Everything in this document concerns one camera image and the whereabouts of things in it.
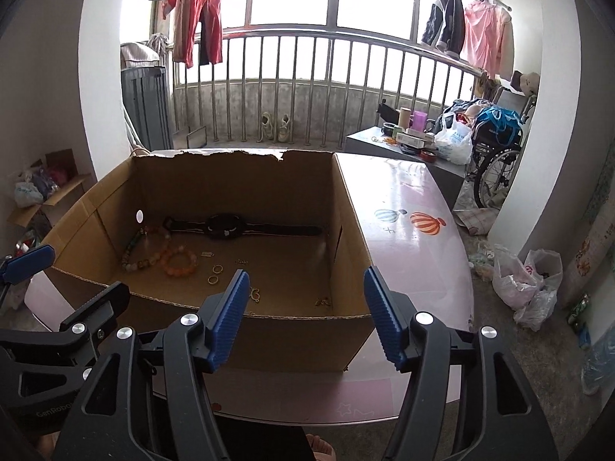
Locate mixed bead necklace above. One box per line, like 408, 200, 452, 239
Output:
120, 222, 172, 272

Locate grey cabinet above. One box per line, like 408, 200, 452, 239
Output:
120, 42, 172, 151

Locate wheelchair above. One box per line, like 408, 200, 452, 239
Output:
466, 95, 536, 209

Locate brown cardboard box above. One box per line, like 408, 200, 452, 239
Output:
45, 151, 373, 373

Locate orange bead bracelet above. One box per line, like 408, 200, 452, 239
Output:
160, 243, 199, 278

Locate red hanging clothes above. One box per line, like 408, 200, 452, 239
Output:
163, 0, 223, 69

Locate pink hanging shirt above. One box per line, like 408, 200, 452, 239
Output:
462, 0, 515, 80

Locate white plastic bag on floor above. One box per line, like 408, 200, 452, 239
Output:
492, 245, 563, 332

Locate metal balcony railing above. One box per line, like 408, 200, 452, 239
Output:
168, 25, 483, 150

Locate white plastic bag on table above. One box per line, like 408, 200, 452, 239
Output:
435, 113, 472, 166

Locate small cardboard box on floor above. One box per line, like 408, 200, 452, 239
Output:
5, 149, 90, 228

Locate dark hanging jacket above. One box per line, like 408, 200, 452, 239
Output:
421, 0, 466, 60

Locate grey side table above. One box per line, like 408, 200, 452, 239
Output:
344, 127, 466, 209

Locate small gold earring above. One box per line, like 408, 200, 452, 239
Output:
315, 298, 331, 307

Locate pair of beige shoes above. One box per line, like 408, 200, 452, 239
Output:
259, 113, 292, 144

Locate gold earring in box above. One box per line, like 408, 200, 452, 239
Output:
250, 288, 261, 303

